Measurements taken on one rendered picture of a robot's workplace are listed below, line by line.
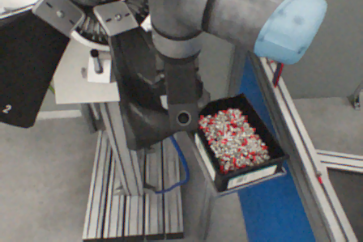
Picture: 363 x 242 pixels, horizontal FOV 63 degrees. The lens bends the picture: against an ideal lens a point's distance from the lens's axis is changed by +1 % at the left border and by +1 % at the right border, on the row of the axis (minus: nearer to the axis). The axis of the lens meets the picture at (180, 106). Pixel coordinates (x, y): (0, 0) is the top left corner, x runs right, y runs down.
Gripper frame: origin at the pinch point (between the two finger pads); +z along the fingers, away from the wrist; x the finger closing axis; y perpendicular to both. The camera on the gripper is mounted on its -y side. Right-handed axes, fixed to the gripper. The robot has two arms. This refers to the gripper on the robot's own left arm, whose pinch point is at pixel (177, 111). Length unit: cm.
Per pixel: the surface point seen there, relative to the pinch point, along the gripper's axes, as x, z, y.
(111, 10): 12.0, -9.3, 18.4
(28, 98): 31.2, 2.6, 6.0
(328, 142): -94, 111, 27
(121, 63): 10.3, -7.0, 7.4
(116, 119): 19.5, 40.2, 16.8
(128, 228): 22, 91, -15
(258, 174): -17.8, 12.0, -11.2
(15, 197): 81, 105, 5
